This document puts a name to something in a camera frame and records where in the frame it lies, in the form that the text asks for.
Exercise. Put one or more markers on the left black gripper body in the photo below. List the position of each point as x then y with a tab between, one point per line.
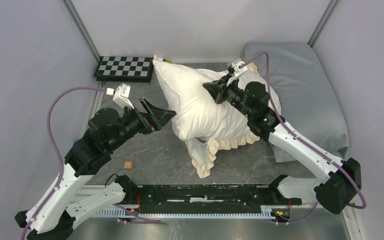
137	121

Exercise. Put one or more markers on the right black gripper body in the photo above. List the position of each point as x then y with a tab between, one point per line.
233	93

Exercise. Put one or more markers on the white pillow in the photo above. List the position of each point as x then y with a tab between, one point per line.
172	82

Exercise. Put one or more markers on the grey pillowcase with cream ruffle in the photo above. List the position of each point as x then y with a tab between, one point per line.
212	152

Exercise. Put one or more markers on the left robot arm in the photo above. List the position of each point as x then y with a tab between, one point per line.
57	215

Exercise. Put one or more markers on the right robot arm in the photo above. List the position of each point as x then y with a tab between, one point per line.
336	184

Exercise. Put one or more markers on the light blue-grey pillow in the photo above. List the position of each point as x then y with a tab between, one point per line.
307	99

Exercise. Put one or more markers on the small wooden cube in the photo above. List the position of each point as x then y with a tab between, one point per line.
128	165

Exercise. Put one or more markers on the black white checkerboard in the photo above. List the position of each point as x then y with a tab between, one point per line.
125	69

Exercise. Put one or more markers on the small white purple toy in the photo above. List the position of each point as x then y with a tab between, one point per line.
165	60

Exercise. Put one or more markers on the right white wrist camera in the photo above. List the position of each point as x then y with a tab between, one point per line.
236	69

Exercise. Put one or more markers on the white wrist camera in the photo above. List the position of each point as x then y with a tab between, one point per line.
120	95
236	69

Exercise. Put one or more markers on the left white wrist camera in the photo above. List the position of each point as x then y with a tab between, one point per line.
120	95

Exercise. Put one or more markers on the white toothed cable duct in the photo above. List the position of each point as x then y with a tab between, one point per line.
264	214

